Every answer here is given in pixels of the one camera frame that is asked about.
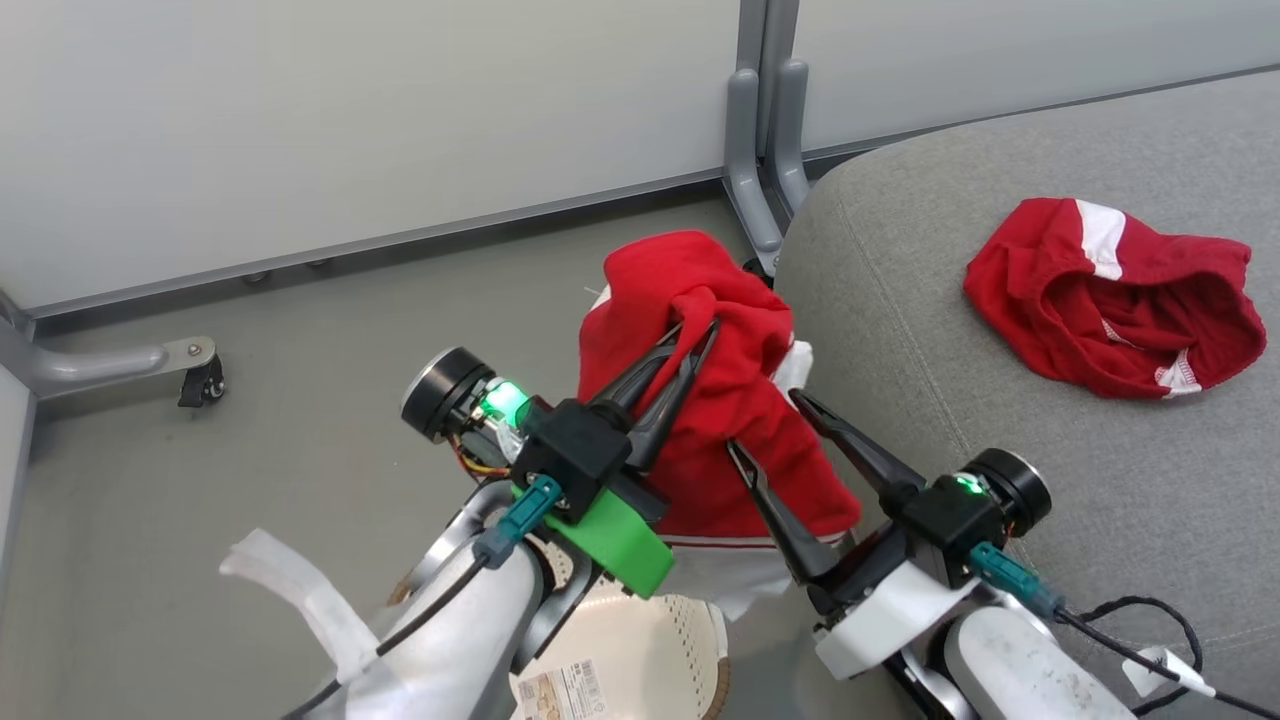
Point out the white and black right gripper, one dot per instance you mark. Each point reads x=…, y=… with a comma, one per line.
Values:
x=940, y=520

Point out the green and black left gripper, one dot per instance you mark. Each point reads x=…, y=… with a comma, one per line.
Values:
x=580, y=450

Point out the red shirt with white trim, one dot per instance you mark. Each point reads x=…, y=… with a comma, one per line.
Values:
x=720, y=270

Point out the red shorts with white stripes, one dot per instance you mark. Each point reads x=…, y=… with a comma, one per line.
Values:
x=1060, y=300

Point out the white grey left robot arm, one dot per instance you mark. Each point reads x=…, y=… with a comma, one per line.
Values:
x=460, y=640

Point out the grey fabric sofa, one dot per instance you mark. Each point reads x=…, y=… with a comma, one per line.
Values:
x=1000, y=380

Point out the black caster wheel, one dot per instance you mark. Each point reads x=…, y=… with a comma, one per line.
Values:
x=757, y=268
x=203, y=382

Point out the white perforated laundry basket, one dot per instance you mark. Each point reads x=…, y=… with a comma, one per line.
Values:
x=650, y=650

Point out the upright grey partition foot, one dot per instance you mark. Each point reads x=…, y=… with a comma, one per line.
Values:
x=790, y=130
x=742, y=160

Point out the barcode sticker label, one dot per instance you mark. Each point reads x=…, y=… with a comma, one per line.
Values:
x=560, y=692

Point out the white translucent tape strip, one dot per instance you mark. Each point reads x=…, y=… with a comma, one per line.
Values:
x=310, y=600

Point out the long grey partition foot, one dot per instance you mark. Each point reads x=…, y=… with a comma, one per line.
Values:
x=90, y=365

